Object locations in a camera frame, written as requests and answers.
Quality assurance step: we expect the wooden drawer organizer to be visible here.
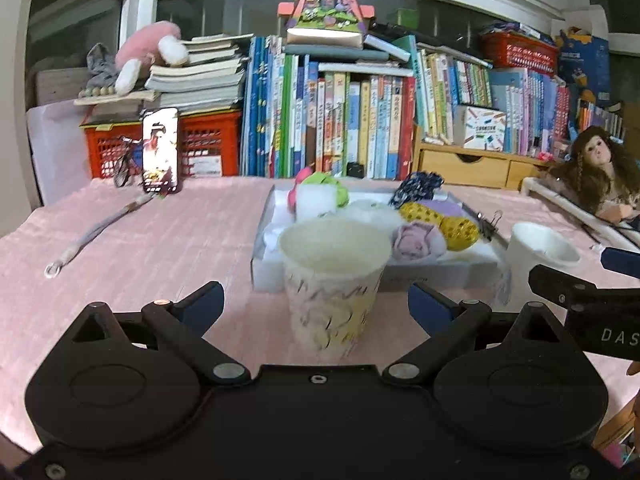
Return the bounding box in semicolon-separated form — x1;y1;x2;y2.
411;126;552;191

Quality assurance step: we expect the pale pink knit sock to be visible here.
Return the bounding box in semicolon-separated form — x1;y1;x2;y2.
393;221;447;261

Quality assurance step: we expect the red basket on books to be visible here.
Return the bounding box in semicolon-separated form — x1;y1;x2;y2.
480;30;559;75

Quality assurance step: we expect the pink white plush rabbit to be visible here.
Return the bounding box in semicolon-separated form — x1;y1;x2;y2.
114;21;189;96

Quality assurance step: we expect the miniature bicycle model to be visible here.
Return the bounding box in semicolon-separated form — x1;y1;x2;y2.
113;136;142;188

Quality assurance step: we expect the smartphone with lit screen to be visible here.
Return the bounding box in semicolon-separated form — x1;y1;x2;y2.
142;107;180;194

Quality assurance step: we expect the blue cardboard box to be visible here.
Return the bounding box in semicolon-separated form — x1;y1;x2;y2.
555;27;611;106

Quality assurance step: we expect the grey shallow tray box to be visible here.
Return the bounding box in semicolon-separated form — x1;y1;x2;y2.
249;181;509;294

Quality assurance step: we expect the red plastic crate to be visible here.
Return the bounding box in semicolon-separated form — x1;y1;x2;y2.
80;110;242;179

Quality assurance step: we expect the brown haired doll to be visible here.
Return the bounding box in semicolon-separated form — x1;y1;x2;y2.
544;126;639;230

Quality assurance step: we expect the small black box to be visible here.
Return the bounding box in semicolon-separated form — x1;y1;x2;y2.
346;162;366;179

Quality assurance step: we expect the triangular toy house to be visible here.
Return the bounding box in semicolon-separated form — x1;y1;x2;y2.
285;0;367;50

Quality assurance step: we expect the black binder clip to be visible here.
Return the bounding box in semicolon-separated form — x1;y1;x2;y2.
476;210;502;242

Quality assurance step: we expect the scribbled paper cup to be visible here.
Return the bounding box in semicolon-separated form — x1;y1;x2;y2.
278;216;392;363

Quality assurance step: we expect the purple fuzzy sock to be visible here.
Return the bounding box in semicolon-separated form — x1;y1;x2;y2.
420;200;465;217

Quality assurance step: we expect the pink striped tablecloth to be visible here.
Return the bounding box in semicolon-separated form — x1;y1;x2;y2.
1;178;639;452

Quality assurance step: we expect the row of upright books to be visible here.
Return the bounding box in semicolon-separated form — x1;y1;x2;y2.
239;34;492;180

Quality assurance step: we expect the white patterned box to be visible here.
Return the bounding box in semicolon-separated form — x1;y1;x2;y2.
454;105;506;152

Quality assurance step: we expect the person's right hand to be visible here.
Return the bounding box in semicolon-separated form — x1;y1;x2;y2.
626;362;640;376

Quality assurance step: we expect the grey plush toy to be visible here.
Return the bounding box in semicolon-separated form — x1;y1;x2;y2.
78;42;118;99

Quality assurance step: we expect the right row of books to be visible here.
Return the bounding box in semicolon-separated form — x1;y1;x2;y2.
488;68;626;159

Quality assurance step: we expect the cat drawing paper cup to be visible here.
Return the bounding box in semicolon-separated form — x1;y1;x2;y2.
494;221;580;312

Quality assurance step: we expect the white fluffy plush toy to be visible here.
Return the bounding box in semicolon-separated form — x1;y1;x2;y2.
337;200;405;236

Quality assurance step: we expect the blue floral fabric pouch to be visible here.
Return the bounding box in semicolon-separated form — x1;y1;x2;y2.
388;171;444;209

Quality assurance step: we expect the white pvc pipe frame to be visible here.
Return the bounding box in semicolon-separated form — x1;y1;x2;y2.
520;177;639;252

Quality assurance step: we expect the stack of horizontal books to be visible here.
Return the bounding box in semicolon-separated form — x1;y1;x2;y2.
74;35;254;113

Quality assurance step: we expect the green scrunchie with pink bow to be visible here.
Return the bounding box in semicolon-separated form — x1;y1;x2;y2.
288;167;349;212

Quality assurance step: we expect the gold sequin bow pouch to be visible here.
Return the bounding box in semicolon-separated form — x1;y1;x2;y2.
399;202;480;252

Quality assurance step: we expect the white foam wrap block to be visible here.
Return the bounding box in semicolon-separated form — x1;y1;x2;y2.
295;186;337;222

